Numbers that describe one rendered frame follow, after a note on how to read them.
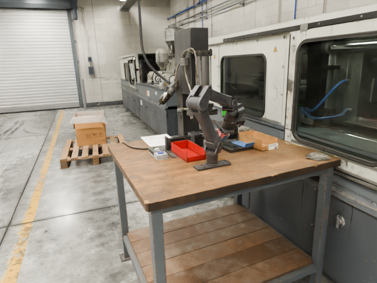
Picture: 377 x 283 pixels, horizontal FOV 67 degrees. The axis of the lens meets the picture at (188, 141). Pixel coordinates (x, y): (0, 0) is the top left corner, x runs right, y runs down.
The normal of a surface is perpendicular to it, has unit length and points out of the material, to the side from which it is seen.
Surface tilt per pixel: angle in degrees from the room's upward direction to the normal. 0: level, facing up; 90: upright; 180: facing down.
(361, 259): 90
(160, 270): 90
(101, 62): 90
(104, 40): 90
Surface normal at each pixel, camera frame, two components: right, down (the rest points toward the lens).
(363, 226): -0.94, 0.12
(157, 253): 0.41, 0.23
